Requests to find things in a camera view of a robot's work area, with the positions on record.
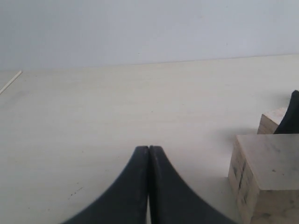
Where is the second largest wooden cube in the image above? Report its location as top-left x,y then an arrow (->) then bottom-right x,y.
257,107 -> 287,134

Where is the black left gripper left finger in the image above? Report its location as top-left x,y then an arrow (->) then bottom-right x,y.
64,146 -> 149,224

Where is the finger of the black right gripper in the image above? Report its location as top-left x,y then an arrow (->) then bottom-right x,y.
274,90 -> 299,134

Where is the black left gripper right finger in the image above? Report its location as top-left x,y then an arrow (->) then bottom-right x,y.
148,146 -> 234,224

